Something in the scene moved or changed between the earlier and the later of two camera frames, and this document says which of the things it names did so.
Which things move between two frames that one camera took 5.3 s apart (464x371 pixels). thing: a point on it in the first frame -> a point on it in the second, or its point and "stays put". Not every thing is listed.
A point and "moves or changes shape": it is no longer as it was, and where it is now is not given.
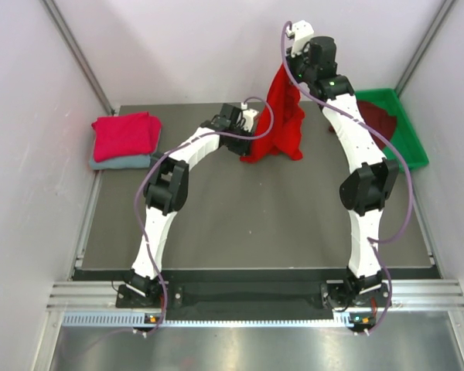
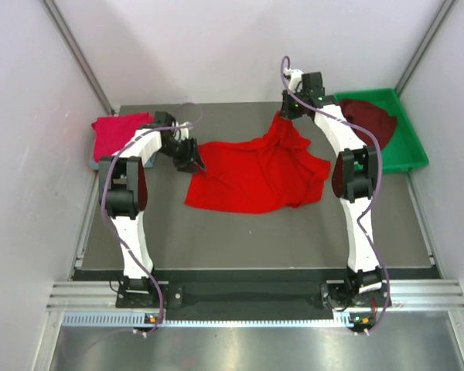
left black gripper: x=242 y=149 -> x=191 y=158
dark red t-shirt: x=377 y=117 stays put
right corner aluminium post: x=431 y=35 stays put
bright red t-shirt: x=285 y=137 moves or changes shape
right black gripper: x=292 y=59 -> x=284 y=110
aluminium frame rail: x=101 y=295 stays put
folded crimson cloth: x=125 y=134 stays put
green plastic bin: x=404 y=134 stays put
